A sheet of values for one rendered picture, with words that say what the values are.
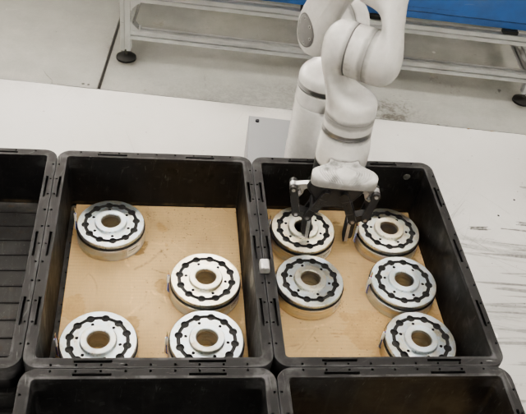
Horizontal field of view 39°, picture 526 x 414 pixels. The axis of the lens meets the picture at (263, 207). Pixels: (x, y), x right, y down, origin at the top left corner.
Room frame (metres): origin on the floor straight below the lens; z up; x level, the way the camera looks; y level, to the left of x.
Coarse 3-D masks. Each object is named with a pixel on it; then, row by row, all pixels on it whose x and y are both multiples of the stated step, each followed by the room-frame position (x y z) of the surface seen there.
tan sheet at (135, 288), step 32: (160, 224) 0.84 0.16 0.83; (192, 224) 0.85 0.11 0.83; (224, 224) 0.86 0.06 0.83; (160, 256) 0.77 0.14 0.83; (224, 256) 0.79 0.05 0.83; (96, 288) 0.69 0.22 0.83; (128, 288) 0.70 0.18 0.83; (160, 288) 0.71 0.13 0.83; (64, 320) 0.62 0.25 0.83; (128, 320) 0.64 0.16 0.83; (160, 320) 0.65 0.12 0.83; (160, 352) 0.59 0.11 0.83
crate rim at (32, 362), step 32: (64, 160) 0.84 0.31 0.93; (128, 160) 0.87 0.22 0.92; (160, 160) 0.88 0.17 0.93; (192, 160) 0.89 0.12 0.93; (224, 160) 0.90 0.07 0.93; (256, 224) 0.77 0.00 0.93; (256, 256) 0.72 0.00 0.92; (256, 288) 0.65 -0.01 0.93; (32, 320) 0.54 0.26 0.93; (32, 352) 0.50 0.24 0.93
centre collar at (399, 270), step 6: (396, 270) 0.78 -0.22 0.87; (402, 270) 0.79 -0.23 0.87; (408, 270) 0.79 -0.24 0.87; (390, 276) 0.77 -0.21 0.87; (408, 276) 0.78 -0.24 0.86; (414, 276) 0.78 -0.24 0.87; (390, 282) 0.76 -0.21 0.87; (396, 282) 0.76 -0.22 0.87; (414, 282) 0.77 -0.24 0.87; (396, 288) 0.75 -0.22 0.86; (402, 288) 0.75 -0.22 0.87; (408, 288) 0.75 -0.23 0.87; (414, 288) 0.75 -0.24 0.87
